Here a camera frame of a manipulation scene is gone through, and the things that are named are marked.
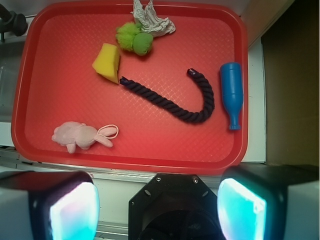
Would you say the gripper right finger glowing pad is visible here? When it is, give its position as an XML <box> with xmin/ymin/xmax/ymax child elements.
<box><xmin>217</xmin><ymin>164</ymin><xmax>320</xmax><ymax>240</ymax></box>

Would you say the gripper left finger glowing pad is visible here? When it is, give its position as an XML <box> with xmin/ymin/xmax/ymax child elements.
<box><xmin>0</xmin><ymin>171</ymin><xmax>100</xmax><ymax>240</ymax></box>

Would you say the yellow sponge wedge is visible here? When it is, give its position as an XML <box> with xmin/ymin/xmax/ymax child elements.
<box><xmin>92</xmin><ymin>43</ymin><xmax>120</xmax><ymax>84</ymax></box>

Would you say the green fuzzy sponge toy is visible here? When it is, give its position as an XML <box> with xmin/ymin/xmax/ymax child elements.
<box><xmin>115</xmin><ymin>22</ymin><xmax>154</xmax><ymax>56</ymax></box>

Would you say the pink plush bunny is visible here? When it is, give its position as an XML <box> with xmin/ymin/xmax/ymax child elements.
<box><xmin>51</xmin><ymin>121</ymin><xmax>119</xmax><ymax>154</ymax></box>

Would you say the red plastic tray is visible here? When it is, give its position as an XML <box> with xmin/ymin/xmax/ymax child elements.
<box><xmin>11</xmin><ymin>0</ymin><xmax>249</xmax><ymax>175</ymax></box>

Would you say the blue plastic bottle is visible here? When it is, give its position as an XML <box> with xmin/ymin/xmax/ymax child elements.
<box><xmin>220</xmin><ymin>62</ymin><xmax>244</xmax><ymax>131</ymax></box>

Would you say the black clamp knob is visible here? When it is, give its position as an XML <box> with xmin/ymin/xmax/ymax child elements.
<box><xmin>0</xmin><ymin>4</ymin><xmax>28</xmax><ymax>43</ymax></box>

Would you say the crumpled white cloth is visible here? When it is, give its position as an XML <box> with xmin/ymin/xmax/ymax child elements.
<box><xmin>131</xmin><ymin>0</ymin><xmax>176</xmax><ymax>38</ymax></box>

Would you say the dark purple twisted rope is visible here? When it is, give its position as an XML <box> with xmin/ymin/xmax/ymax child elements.
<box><xmin>119</xmin><ymin>67</ymin><xmax>216</xmax><ymax>124</ymax></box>

